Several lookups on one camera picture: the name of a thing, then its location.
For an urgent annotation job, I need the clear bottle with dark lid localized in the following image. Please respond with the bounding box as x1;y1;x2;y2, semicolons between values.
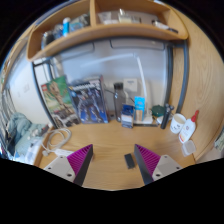
112;82;128;123

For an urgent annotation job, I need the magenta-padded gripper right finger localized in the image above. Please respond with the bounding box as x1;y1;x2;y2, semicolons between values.
133;143;184;186

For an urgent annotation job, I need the bed with blue-green bedding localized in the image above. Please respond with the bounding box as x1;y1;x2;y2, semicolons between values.
0;89;51;164

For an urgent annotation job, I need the white box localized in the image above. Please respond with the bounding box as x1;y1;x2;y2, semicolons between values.
123;78;139;94

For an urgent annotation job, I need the white power strip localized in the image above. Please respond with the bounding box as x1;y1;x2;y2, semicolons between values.
53;148;75;158

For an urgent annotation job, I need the white power strip cable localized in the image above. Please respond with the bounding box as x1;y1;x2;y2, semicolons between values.
41;127;73;158

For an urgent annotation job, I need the wooden shelf unit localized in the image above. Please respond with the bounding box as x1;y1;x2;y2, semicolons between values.
25;0;190;63

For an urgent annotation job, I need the white mug with face print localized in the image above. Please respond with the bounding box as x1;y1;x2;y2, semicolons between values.
169;113;187;135

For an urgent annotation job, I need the dark green round object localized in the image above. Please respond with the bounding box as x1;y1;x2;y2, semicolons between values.
151;104;167;118

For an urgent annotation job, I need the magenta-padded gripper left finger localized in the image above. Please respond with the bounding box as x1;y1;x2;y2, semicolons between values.
43;143;95;187

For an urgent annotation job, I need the small clear plastic container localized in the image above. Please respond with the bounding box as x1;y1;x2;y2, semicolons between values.
181;139;197;158

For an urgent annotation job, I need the small blue carton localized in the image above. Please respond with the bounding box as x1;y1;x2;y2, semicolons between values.
121;103;135;129

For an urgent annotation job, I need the blue robot model kit box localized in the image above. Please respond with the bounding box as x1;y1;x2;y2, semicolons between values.
67;75;110;125

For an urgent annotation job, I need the white bottle with red cap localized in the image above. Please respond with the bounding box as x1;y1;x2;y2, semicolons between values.
178;109;200;144

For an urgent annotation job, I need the dark ruler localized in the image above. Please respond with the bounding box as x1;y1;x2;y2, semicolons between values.
133;122;158;128

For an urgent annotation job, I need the white desk lamp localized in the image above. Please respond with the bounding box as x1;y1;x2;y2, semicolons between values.
61;53;158;126

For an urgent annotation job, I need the green tree figure kit box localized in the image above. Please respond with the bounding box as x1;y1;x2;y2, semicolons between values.
40;75;81;129

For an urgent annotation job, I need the light blue retail package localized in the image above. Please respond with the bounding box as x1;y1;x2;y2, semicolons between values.
133;96;147;123

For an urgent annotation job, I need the white wall socket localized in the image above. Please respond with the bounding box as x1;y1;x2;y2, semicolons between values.
22;83;32;94

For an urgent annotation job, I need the black charger block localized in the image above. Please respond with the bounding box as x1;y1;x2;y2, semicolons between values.
124;153;137;170

